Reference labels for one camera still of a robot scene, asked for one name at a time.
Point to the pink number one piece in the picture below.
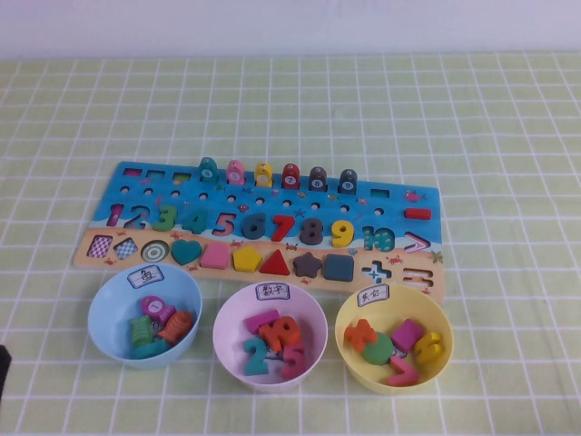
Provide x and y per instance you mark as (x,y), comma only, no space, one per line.
(261,320)

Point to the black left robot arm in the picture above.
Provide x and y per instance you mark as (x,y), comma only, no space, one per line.
(3,368)

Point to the red number seven piece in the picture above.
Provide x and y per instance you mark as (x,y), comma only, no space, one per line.
(282,228)

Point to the brown number eight piece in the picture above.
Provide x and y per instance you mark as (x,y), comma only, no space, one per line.
(311,231)

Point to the dark blue number six piece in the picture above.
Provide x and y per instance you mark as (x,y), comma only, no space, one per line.
(249,230)

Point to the brown star piece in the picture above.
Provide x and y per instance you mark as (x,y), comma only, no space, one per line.
(308,265)

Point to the red triangle piece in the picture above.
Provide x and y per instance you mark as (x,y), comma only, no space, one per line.
(275,267)

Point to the yellow number nine piece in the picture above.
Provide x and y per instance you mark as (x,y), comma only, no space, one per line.
(347,231)

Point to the yellow pentagon piece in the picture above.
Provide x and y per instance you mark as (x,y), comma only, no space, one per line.
(247,261)

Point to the dark blue square piece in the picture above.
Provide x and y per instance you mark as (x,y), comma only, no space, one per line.
(339,268)

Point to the pink trapezoid piece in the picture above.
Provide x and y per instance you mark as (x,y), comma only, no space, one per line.
(214,259)

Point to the green number four piece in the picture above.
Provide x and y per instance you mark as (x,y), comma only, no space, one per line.
(198,221)

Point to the blue number puzzle board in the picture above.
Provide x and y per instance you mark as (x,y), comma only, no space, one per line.
(390,206)

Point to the teal heart piece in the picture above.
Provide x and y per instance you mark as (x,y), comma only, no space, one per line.
(186,253)

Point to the pink plastic bowl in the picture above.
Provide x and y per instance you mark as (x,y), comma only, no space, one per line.
(231,318)

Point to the yellow plastic bowl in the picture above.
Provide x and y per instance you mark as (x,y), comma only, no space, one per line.
(363,311)

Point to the orange number ten piece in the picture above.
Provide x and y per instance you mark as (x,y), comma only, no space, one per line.
(272,337)

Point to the green number three piece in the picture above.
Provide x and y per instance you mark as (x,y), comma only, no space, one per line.
(167,218)

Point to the red minus sign piece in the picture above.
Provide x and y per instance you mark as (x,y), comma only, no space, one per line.
(416,213)

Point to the orange plus sign piece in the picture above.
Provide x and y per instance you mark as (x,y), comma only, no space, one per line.
(361,335)

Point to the magenta number five piece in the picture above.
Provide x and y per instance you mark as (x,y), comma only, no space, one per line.
(294,365)

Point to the teal number two piece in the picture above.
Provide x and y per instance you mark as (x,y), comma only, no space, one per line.
(255,369)

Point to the green circle piece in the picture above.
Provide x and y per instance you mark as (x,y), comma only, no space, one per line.
(377,349)

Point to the orange fish piece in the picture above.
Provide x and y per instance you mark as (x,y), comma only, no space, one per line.
(177,327)

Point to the magenta fish piece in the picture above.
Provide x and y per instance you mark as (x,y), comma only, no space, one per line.
(152,306)

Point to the magenta diamond piece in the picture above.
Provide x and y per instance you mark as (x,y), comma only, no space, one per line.
(407,335)

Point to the green fish piece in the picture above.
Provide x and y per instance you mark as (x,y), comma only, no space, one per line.
(140,331)

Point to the pink greater-than sign piece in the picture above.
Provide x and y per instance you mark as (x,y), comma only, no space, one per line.
(406,370)

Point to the teal fish piece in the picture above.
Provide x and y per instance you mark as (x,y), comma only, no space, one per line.
(150,349)

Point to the light blue plastic bowl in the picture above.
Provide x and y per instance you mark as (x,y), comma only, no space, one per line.
(109,309)

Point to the red fish peg seven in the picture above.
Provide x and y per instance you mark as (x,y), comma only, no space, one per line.
(290,178)

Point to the brown fish peg eight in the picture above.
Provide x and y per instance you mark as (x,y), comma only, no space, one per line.
(318,181)

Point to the yellow fish peg six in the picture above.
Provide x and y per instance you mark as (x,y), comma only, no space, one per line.
(263,176)

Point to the dark grey fish peg nine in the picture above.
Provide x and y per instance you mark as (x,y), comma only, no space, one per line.
(348,183)

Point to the pink fish peg five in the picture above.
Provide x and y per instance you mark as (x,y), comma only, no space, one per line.
(235,174)

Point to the white paper label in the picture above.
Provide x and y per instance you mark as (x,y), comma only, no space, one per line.
(145,277)
(373,295)
(273,292)

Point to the teal fish peg four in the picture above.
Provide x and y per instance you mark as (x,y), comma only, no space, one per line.
(207,171)

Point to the green checked tablecloth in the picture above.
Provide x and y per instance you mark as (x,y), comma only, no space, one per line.
(499,136)

